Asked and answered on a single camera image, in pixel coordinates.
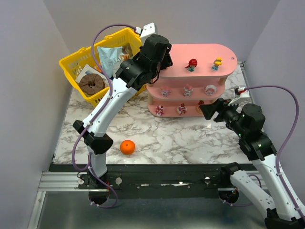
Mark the black front mounting rail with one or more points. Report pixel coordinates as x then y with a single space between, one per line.
156 181

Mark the brown snack bag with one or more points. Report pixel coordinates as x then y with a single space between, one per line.
126 53

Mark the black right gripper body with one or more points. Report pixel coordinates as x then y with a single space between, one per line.
218 110

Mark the brown striped wrapped roll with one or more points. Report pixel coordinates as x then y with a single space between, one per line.
91 84

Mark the pink bear donut toy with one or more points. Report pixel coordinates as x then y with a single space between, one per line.
201 102

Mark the red strawberry figure toy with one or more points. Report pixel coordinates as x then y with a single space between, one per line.
192 64

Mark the pink bear strawberry toy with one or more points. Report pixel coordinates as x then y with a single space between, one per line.
159 110

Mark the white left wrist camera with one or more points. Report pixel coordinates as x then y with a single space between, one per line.
146 31

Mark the orange fruit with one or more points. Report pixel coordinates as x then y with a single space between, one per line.
127 147

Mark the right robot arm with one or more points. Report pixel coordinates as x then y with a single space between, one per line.
280 208

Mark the white ring pink figure toy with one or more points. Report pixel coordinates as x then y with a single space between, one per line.
210 90

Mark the small yellow minion toy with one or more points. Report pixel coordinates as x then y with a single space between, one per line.
216 64

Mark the light blue cassava chips bag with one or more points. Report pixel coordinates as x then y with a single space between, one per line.
109 57

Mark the yellow plastic shopping basket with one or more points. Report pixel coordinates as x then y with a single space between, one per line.
72 64

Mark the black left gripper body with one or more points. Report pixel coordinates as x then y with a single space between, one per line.
165 58

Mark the white and blue box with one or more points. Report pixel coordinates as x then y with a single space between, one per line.
88 70

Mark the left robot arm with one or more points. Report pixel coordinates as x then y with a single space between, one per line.
132 74

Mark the pink three-tier wooden shelf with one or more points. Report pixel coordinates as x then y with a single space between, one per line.
177 76

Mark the pink round planet toy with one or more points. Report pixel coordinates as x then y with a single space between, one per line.
165 91

